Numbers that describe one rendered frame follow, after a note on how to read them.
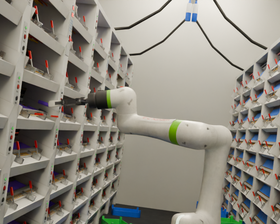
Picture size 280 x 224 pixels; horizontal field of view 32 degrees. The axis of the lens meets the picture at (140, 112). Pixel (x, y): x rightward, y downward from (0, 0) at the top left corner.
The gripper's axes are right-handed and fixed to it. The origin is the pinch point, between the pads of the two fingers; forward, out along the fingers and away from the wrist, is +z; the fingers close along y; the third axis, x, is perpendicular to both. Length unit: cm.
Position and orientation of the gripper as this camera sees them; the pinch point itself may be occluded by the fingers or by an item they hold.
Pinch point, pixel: (55, 103)
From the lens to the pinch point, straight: 245.6
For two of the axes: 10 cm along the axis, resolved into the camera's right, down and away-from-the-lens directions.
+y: -0.7, -0.4, -10.0
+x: 0.7, 10.0, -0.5
